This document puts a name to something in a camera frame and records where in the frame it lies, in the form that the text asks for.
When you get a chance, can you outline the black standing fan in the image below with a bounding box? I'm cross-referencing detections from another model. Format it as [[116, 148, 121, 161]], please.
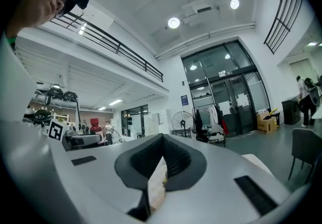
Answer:
[[171, 110, 195, 138]]

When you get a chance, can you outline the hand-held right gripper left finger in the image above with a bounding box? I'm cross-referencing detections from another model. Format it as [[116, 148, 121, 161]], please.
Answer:
[[115, 133, 165, 221]]

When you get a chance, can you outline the long black balcony railing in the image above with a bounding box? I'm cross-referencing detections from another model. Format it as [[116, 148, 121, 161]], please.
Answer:
[[49, 12, 164, 83]]

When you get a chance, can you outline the clothes rack with garments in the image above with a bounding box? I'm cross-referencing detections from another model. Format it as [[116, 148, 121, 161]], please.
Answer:
[[192, 103, 228, 140]]

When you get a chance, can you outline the black office chair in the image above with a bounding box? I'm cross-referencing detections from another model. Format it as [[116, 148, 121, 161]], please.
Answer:
[[195, 124, 226, 147]]

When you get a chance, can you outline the glass entrance door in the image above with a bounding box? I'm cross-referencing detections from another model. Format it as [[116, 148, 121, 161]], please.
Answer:
[[180, 40, 272, 138]]

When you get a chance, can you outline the grey chair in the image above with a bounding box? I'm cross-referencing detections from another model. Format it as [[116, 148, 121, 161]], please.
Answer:
[[287, 128, 322, 185]]

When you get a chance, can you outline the black waste bin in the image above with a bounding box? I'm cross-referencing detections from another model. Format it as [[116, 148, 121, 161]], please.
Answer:
[[281, 96, 302, 125]]

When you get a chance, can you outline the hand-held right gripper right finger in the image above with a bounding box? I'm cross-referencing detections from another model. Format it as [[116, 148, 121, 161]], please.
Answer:
[[163, 134, 208, 192]]

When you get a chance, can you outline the ceiling air conditioner unit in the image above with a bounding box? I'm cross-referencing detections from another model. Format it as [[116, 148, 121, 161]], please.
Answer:
[[181, 0, 220, 27]]

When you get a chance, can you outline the red humanoid figure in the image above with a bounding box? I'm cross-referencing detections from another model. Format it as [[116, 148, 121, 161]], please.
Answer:
[[89, 117, 103, 136]]

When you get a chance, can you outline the short black balcony railing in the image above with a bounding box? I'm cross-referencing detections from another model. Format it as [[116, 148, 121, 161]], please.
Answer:
[[263, 0, 304, 54]]

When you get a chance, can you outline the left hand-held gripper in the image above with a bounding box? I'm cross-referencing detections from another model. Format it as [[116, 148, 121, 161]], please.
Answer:
[[47, 119, 104, 152]]

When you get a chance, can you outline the open cardboard carton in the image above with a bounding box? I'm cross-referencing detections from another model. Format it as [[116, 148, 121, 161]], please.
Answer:
[[256, 111, 278, 135]]

